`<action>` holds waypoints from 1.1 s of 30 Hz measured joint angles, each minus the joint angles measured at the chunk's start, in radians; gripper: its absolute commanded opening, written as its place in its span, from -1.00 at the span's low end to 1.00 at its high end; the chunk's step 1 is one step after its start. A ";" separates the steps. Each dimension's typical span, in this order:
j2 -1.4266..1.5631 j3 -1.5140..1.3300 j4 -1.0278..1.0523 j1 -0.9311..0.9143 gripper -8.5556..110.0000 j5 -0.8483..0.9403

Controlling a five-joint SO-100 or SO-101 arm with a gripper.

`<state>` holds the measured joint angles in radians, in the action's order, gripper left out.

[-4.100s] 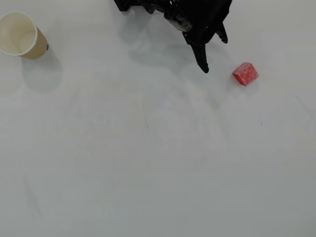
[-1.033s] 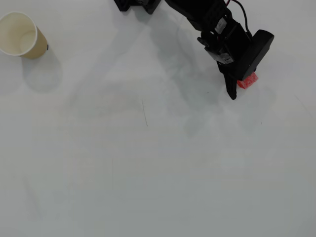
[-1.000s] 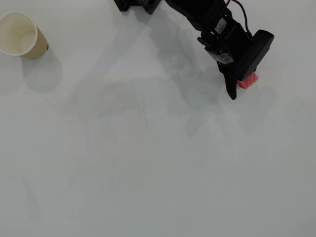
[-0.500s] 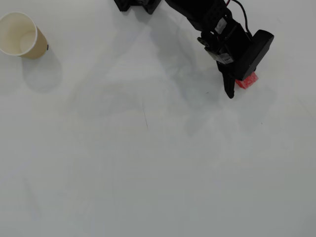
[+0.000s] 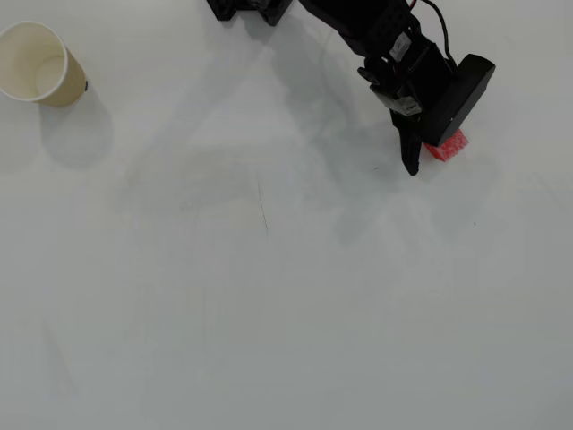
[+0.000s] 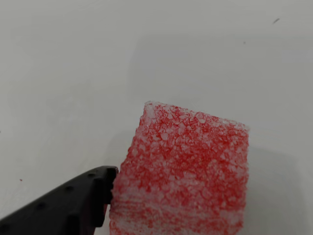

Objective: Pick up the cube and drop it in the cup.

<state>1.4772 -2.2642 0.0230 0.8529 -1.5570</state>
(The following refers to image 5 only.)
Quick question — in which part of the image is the black cable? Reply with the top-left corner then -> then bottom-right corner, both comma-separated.
420,0 -> 460,71

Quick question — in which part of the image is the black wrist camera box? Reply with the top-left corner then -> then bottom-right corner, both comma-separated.
420,53 -> 497,146

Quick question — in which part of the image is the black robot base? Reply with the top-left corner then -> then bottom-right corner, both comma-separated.
206,0 -> 297,27

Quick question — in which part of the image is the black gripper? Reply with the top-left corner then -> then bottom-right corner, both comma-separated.
356,33 -> 458,177

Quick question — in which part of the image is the red foam cube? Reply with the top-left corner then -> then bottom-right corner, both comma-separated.
423,128 -> 470,162

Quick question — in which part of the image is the beige paper cup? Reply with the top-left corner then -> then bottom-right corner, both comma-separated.
0,21 -> 89,108

